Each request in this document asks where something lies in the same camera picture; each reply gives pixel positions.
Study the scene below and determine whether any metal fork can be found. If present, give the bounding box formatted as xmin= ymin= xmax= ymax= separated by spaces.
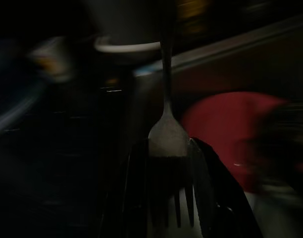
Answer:
xmin=147 ymin=32 xmax=196 ymax=229

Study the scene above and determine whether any stainless steel sink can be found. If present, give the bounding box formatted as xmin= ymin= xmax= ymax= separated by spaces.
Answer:
xmin=133 ymin=14 xmax=303 ymax=105

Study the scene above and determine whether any grey cylindrical water purifier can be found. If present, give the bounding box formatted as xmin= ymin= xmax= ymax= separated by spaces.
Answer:
xmin=86 ymin=0 xmax=177 ymax=65

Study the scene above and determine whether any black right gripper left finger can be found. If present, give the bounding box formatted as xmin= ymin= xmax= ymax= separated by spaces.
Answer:
xmin=99 ymin=138 xmax=152 ymax=238

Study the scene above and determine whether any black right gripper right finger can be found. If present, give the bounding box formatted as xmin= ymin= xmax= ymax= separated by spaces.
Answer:
xmin=188 ymin=137 xmax=263 ymax=238

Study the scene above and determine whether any white purifier hose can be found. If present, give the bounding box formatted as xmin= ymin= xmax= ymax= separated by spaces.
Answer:
xmin=93 ymin=35 xmax=162 ymax=54

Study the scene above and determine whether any white printed mug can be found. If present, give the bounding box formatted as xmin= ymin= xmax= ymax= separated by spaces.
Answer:
xmin=29 ymin=36 xmax=73 ymax=83

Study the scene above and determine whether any pink plate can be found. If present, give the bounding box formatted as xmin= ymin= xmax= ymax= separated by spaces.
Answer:
xmin=180 ymin=91 xmax=291 ymax=194

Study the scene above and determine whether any grey round plate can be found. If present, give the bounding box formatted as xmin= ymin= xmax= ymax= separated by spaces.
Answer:
xmin=0 ymin=78 xmax=46 ymax=140

